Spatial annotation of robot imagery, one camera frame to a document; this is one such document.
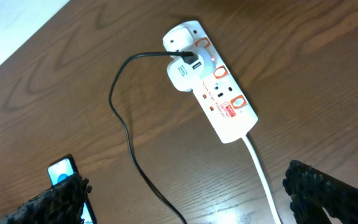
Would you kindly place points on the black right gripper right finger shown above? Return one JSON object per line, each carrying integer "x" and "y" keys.
{"x": 316, "y": 196}

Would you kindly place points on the white power strip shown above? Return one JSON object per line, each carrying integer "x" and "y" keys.
{"x": 221, "y": 98}

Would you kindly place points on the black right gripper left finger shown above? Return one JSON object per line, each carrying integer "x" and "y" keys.
{"x": 60, "y": 204}

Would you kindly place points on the white charger adapter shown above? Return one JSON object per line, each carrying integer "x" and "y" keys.
{"x": 184, "y": 72}

